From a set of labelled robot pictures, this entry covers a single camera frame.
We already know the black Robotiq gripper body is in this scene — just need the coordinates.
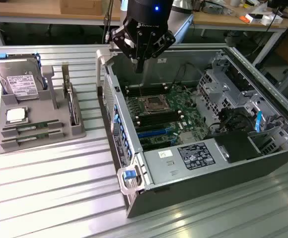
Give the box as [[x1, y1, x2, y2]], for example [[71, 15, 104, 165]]
[[123, 0, 173, 60]]

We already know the green RAM stick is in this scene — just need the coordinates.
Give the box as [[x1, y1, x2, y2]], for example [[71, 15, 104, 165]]
[[2, 120, 60, 132], [1, 132, 66, 145]]

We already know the brown cardboard box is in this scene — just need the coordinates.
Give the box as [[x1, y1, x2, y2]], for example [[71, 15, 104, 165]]
[[59, 0, 102, 16]]

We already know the cluttered wooden desk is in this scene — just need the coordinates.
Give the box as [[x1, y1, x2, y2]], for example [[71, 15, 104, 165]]
[[193, 0, 288, 68]]

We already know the CPU socket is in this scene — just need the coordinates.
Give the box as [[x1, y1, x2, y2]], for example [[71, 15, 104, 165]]
[[144, 95, 171, 114]]

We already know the metal disk bay cage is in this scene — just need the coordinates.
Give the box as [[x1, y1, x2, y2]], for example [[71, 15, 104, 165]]
[[197, 67, 249, 120]]

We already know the green motherboard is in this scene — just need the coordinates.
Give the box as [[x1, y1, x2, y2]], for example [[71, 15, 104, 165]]
[[124, 83, 209, 152]]

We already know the white small box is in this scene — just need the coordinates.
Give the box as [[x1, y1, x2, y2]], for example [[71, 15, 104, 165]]
[[245, 13, 264, 24]]

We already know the blue expansion slot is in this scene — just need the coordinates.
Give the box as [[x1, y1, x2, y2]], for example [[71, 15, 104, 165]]
[[137, 127, 174, 139]]

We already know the grey parts rack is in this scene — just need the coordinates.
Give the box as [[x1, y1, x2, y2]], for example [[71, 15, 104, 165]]
[[0, 64, 87, 154]]

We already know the silver hard disk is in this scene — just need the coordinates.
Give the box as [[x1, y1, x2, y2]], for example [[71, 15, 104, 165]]
[[0, 58, 43, 101]]

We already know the black tripod pole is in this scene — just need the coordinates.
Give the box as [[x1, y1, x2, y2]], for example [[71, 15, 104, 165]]
[[253, 14, 288, 69]]

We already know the blue disk caddy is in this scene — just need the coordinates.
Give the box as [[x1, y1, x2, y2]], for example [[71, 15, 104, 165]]
[[0, 51, 48, 91]]

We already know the black monitor stand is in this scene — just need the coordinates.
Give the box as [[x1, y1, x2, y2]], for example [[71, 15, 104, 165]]
[[268, 0, 288, 19]]

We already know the blue disk bay lever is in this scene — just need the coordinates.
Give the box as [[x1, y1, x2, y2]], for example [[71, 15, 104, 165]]
[[254, 111, 263, 132]]

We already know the silver CPU chip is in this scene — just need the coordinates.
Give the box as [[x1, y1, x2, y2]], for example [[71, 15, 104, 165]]
[[5, 108, 26, 124]]

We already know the grey power supply unit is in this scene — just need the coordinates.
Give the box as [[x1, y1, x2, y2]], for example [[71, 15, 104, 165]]
[[143, 138, 231, 186]]

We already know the open black PC case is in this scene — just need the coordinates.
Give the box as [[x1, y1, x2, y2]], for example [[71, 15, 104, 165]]
[[95, 44, 288, 219]]

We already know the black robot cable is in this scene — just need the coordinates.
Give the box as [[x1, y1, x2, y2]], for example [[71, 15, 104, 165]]
[[103, 0, 115, 43]]

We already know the wooden desk with white frame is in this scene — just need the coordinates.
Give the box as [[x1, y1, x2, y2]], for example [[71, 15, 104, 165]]
[[0, 0, 122, 46]]

